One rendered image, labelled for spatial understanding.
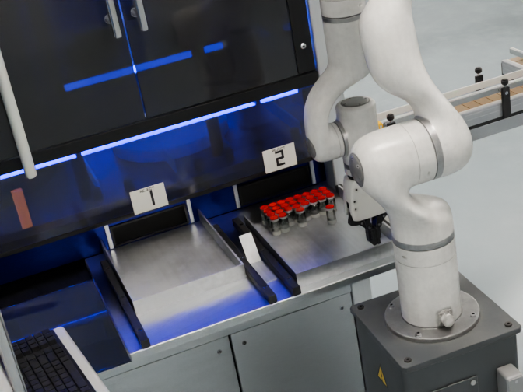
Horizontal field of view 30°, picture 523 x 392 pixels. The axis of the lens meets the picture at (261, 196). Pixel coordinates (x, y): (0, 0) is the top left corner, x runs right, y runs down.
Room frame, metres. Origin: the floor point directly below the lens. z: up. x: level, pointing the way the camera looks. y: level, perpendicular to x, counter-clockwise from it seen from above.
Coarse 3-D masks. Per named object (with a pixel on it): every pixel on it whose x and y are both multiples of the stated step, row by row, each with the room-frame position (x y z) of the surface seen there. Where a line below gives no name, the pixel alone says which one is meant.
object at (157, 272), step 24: (144, 240) 2.18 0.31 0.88; (168, 240) 2.16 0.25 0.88; (192, 240) 2.13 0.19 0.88; (216, 240) 2.10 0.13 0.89; (120, 264) 2.08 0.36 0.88; (144, 264) 2.06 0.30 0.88; (168, 264) 2.03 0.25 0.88; (192, 264) 2.01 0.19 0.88; (216, 264) 1.99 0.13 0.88; (240, 264) 1.91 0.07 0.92; (144, 288) 1.94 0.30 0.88; (168, 288) 1.92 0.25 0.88; (192, 288) 1.87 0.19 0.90; (144, 312) 1.84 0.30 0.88
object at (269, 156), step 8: (288, 144) 2.22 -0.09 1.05; (264, 152) 2.21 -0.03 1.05; (272, 152) 2.21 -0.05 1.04; (280, 152) 2.22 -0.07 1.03; (288, 152) 2.22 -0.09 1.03; (264, 160) 2.21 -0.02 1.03; (272, 160) 2.21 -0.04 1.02; (280, 160) 2.22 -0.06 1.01; (288, 160) 2.22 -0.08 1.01; (296, 160) 2.23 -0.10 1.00; (272, 168) 2.21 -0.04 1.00; (280, 168) 2.22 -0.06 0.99
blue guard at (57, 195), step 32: (288, 96) 2.23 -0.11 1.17; (192, 128) 2.16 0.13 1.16; (224, 128) 2.18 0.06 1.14; (256, 128) 2.21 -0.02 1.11; (288, 128) 2.23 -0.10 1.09; (64, 160) 2.08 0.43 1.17; (96, 160) 2.10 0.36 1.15; (128, 160) 2.12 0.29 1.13; (160, 160) 2.14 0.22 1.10; (192, 160) 2.16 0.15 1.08; (224, 160) 2.18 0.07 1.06; (256, 160) 2.20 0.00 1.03; (0, 192) 2.03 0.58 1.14; (32, 192) 2.05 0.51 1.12; (64, 192) 2.07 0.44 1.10; (96, 192) 2.09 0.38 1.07; (128, 192) 2.11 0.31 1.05; (192, 192) 2.15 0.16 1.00; (0, 224) 2.03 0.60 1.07; (32, 224) 2.05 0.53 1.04; (64, 224) 2.07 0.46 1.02
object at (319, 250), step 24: (336, 216) 2.12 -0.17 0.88; (264, 240) 2.02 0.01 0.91; (288, 240) 2.04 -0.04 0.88; (312, 240) 2.02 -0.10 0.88; (336, 240) 2.00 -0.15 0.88; (360, 240) 1.98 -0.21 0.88; (384, 240) 1.96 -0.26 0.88; (288, 264) 1.87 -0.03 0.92; (312, 264) 1.91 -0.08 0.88; (336, 264) 1.85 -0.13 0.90; (360, 264) 1.87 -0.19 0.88
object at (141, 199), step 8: (160, 184) 2.13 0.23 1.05; (136, 192) 2.11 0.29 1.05; (144, 192) 2.12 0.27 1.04; (160, 192) 2.13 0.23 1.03; (136, 200) 2.11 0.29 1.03; (144, 200) 2.12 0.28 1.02; (160, 200) 2.13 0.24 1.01; (136, 208) 2.11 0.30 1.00; (144, 208) 2.12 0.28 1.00; (152, 208) 2.12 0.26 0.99
